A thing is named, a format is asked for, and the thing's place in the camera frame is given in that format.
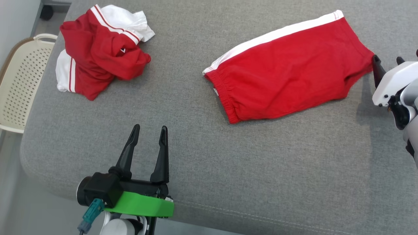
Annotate left arm cable, teal plug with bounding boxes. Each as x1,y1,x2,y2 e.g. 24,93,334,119
77,198,105,235

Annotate grey wheeled metal stand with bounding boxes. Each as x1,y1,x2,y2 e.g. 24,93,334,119
39,0,73,21

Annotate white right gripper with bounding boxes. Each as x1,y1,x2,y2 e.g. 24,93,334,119
372,54,418,107

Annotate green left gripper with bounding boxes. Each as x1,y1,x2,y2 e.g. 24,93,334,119
104,124,175,218

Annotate red jersey with white sleeves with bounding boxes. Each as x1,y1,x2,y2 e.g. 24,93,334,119
56,4,156,101

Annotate red shorts with white stripe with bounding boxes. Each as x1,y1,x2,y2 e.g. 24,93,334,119
202,10,375,124

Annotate cream perforated laundry basket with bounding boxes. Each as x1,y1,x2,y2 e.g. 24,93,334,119
0,34,58,134

